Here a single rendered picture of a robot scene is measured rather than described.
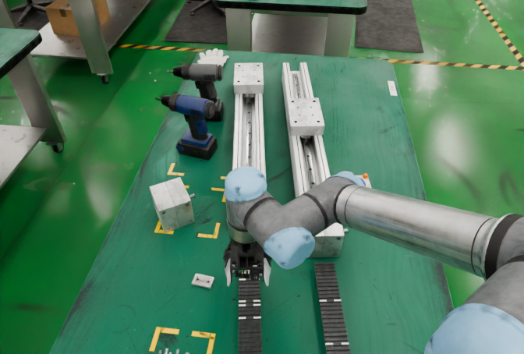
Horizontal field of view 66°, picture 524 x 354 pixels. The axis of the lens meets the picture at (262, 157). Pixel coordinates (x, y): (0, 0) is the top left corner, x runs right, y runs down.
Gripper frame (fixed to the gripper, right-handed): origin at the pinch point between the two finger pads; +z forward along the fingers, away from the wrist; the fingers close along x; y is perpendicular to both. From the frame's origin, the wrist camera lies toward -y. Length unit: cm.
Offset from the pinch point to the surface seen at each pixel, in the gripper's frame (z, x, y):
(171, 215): -0.2, -21.1, -18.1
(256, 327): 2.4, 1.9, 12.1
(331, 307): 2.2, 19.2, 7.7
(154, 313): 5.9, -22.3, 6.6
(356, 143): 6, 38, -55
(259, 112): -2, 4, -62
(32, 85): 33, -118, -138
